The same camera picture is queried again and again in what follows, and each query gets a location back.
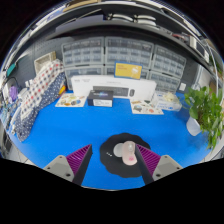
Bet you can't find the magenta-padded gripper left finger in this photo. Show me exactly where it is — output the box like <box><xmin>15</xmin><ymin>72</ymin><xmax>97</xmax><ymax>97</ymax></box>
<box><xmin>43</xmin><ymin>143</ymin><xmax>94</xmax><ymax>186</ymax></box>

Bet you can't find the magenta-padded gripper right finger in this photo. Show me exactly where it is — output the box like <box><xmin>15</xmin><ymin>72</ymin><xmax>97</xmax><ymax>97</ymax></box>
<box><xmin>133</xmin><ymin>143</ymin><xmax>184</xmax><ymax>185</ymax></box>

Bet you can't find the pink beige computer mouse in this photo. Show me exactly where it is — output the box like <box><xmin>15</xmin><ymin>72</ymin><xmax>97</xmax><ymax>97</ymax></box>
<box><xmin>121</xmin><ymin>140</ymin><xmax>138</xmax><ymax>166</ymax></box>

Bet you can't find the black mouse pad with eyes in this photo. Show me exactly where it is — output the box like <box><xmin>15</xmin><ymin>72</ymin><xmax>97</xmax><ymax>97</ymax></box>
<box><xmin>99</xmin><ymin>132</ymin><xmax>152</xmax><ymax>179</ymax></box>

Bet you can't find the colourful picture card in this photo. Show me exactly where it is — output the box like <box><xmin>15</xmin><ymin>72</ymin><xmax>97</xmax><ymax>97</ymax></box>
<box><xmin>54</xmin><ymin>92</ymin><xmax>88</xmax><ymax>108</ymax></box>
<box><xmin>129</xmin><ymin>99</ymin><xmax>165</xmax><ymax>116</ymax></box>

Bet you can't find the clear plastic box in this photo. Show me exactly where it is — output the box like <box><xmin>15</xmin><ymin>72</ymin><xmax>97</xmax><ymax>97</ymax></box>
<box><xmin>154</xmin><ymin>91</ymin><xmax>183</xmax><ymax>112</ymax></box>

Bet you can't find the navy polka dot cloth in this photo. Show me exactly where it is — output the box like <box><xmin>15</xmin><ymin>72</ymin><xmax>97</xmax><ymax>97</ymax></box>
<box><xmin>13</xmin><ymin>71</ymin><xmax>67</xmax><ymax>143</ymax></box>

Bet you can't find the small black box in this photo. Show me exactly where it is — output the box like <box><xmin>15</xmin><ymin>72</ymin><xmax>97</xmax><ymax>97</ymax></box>
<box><xmin>87</xmin><ymin>89</ymin><xmax>114</xmax><ymax>108</ymax></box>

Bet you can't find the yellow object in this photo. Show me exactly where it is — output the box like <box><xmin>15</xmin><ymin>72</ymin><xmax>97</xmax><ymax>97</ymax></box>
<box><xmin>58</xmin><ymin>84</ymin><xmax>68</xmax><ymax>96</ymax></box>

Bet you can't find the potted green plant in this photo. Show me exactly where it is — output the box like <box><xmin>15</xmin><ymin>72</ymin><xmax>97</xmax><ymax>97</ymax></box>
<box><xmin>183</xmin><ymin>85</ymin><xmax>224</xmax><ymax>151</ymax></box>

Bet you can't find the long white keyboard box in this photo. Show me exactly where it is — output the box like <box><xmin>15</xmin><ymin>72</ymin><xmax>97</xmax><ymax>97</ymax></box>
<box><xmin>70</xmin><ymin>74</ymin><xmax>158</xmax><ymax>101</ymax></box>

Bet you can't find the red blue checkered cloth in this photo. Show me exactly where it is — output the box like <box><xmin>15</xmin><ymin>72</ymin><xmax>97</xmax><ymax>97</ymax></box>
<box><xmin>19</xmin><ymin>59</ymin><xmax>65</xmax><ymax>123</ymax></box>

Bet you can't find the yellow box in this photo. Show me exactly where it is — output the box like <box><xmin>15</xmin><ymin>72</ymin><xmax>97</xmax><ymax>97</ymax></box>
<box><xmin>113</xmin><ymin>60</ymin><xmax>143</xmax><ymax>80</ymax></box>

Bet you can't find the purple bag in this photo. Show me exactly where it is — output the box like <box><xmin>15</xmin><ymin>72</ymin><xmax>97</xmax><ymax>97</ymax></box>
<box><xmin>8</xmin><ymin>85</ymin><xmax>19</xmax><ymax>103</ymax></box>

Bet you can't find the white woven basket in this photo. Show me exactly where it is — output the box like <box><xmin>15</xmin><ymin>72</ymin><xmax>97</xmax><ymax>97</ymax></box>
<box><xmin>33</xmin><ymin>51</ymin><xmax>58</xmax><ymax>74</ymax></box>

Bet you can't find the teal tool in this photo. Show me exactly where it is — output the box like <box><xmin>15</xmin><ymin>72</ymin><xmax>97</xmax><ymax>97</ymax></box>
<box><xmin>5</xmin><ymin>63</ymin><xmax>17</xmax><ymax>77</ymax></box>

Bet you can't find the dark wall shelf unit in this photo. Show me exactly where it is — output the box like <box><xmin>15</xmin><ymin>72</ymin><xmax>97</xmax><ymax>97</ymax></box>
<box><xmin>9</xmin><ymin>0</ymin><xmax>218</xmax><ymax>68</ymax></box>

